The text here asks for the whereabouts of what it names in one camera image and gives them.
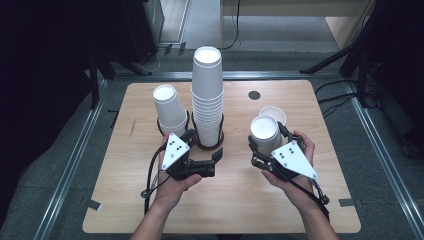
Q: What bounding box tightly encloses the black double cup holder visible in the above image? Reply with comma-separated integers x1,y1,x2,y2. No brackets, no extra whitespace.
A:
156,110,225,151

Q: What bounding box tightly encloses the white floor cable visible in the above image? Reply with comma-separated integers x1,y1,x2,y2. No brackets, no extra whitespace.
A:
139,46,168,75

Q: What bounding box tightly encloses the short stack of white cups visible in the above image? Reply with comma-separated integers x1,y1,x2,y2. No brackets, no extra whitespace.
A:
152,84,189,138

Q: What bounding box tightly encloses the white paper cup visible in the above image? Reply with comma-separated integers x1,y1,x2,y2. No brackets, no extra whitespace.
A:
258,105,288,134
249,114,284,157

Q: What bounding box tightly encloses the light wooden desk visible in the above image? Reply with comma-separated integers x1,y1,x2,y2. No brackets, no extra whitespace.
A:
219,0,378,51

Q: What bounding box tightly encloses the black upright stand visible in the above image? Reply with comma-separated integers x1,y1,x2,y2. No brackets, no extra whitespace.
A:
355,49,372,108

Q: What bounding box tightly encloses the person's left hand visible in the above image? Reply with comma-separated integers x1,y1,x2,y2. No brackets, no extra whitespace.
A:
153,132,204,208

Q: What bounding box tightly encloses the black tape strip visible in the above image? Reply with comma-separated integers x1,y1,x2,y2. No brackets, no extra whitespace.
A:
107,109,120,129

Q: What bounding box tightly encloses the metal floor rail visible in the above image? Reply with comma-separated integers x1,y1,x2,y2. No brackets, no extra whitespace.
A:
344,79,424,239
111,70,344,82
32,79,109,240

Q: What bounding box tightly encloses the black tripod stand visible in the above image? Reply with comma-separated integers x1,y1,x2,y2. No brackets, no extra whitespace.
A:
299,0,381,75

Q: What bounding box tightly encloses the left hand-held gripper cable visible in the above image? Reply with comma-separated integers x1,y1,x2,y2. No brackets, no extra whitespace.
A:
140,144,168,215

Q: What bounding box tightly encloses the black cabinet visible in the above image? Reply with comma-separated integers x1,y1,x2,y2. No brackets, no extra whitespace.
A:
121,0,165,64

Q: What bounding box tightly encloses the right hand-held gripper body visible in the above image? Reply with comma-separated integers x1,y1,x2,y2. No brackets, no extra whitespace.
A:
251,134,319,182

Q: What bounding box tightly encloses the tall stack of white cups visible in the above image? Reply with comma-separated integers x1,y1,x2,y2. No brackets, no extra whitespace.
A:
190,45,225,148

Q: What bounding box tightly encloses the person's right hand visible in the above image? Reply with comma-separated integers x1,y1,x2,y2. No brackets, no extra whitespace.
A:
261,130,320,210

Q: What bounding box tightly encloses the right hand-held gripper cable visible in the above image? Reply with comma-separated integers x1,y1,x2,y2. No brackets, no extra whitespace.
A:
289,175,331,222

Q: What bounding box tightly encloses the black hanging cable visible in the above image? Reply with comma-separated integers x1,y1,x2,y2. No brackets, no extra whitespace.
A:
222,0,242,51

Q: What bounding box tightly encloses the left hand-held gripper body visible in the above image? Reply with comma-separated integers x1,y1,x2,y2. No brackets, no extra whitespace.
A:
161,132,216,182

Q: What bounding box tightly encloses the hand-held gripper cable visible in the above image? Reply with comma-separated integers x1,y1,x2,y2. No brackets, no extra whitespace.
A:
289,175,331,222
140,144,168,215

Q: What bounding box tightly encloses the black stand with legs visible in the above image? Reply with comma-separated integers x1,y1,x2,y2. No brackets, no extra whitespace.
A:
87,49,153,110

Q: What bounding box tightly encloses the black floor cable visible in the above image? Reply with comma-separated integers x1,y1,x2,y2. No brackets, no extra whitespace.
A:
314,78,359,96
321,98,356,118
318,92,359,104

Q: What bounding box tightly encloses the dark curtain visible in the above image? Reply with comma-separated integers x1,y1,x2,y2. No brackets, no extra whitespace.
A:
0,0,124,231

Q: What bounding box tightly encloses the dark equipment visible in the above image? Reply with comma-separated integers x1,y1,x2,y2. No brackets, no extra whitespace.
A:
366,0,424,159

